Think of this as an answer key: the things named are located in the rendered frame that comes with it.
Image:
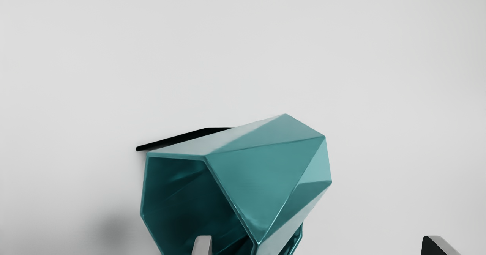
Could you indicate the teal faceted mug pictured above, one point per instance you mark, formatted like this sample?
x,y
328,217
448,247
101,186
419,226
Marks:
x,y
262,175

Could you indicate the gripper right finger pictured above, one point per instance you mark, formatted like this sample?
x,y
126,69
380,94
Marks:
x,y
436,246

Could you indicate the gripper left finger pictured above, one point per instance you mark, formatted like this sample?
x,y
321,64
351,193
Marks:
x,y
202,246

